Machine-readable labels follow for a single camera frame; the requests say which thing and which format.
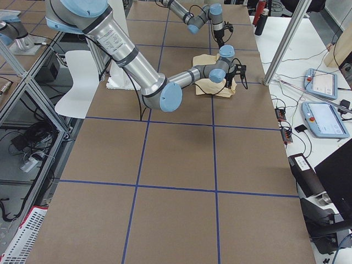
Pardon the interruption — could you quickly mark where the aluminium frame post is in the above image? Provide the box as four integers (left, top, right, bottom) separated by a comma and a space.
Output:
262, 0, 312, 86

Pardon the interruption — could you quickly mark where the lower teach pendant tablet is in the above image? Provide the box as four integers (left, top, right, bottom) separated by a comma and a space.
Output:
301, 102, 350, 139

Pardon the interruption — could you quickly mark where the upper teach pendant tablet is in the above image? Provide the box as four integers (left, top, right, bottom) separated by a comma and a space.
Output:
304, 68, 338, 100

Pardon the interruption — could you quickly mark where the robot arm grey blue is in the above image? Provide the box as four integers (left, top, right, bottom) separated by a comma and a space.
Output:
45, 0, 245, 112
155, 0, 234, 48

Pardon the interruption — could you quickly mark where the white plastic chair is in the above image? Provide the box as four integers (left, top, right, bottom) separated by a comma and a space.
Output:
54, 50, 100, 119

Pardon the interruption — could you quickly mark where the black bottle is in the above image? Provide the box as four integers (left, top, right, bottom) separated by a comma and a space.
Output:
254, 8, 269, 36

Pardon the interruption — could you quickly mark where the orange electronics board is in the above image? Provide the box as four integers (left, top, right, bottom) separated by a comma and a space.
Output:
274, 108, 287, 122
280, 127, 293, 145

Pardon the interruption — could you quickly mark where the black monitor with stand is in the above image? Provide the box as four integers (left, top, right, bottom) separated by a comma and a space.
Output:
310, 140, 351, 237

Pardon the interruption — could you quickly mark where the red bottle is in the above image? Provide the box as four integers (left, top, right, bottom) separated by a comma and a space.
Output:
252, 0, 266, 26

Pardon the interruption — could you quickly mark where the white power strip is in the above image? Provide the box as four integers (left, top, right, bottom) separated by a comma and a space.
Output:
20, 153, 43, 173

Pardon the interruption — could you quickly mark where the cream long-sleeve printed shirt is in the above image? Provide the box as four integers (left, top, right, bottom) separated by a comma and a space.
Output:
192, 53, 237, 98

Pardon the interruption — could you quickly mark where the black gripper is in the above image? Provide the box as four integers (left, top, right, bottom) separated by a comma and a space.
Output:
213, 21, 234, 48
225, 64, 246, 89

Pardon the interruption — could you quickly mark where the aluminium table frame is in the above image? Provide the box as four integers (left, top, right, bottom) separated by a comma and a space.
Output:
1, 33, 81, 220

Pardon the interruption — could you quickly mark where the white perforated basket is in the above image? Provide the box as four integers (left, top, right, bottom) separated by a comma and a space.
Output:
1, 206, 48, 264

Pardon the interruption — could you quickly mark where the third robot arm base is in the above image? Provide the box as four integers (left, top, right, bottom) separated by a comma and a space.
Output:
1, 15, 46, 56

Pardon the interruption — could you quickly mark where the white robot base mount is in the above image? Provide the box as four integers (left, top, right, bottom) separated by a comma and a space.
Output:
106, 62, 140, 91

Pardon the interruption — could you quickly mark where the teach pendant tablet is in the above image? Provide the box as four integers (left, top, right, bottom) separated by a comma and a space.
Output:
304, 68, 338, 100
301, 102, 350, 139

